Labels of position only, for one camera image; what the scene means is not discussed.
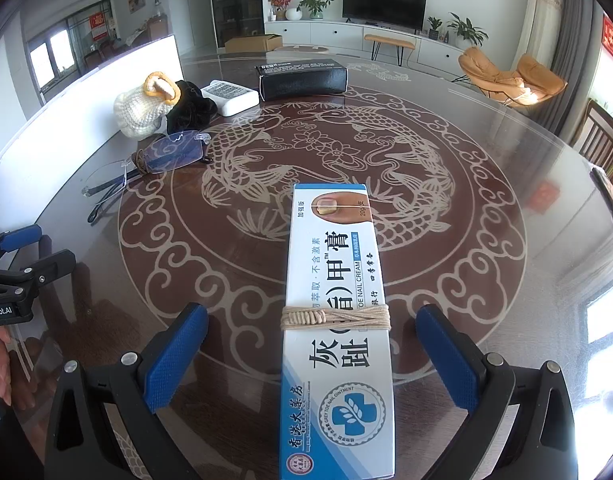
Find black velvet scrunchie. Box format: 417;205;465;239
166;80;218;134

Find black flat television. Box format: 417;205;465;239
342;0;427;29

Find person's left hand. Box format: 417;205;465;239
0;326;12;406

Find white knit pouch orange rim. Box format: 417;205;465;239
113;72;182;141

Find clear rimless glasses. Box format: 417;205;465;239
82;130;212;224

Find grey curtain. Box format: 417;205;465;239
532;0;605;143

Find wooden dining chair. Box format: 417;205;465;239
571;99;613;184

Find small wooden bench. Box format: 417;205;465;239
364;34;416;66

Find orange lounge chair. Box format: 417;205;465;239
458;47;568;107

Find white lotion bottle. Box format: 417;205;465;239
201;80;260;117

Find black rectangular box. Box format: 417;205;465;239
256;58;349;101

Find white tv cabinet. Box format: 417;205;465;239
265;20;463;77

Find green potted plant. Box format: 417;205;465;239
298;0;335;20

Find red flower vase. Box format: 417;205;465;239
267;0;292;21

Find cardboard box on floor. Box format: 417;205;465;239
224;34;284;53

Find blue white nail cream box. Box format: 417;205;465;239
279;183;395;479

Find leafy plant right of tv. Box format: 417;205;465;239
447;12;489;47

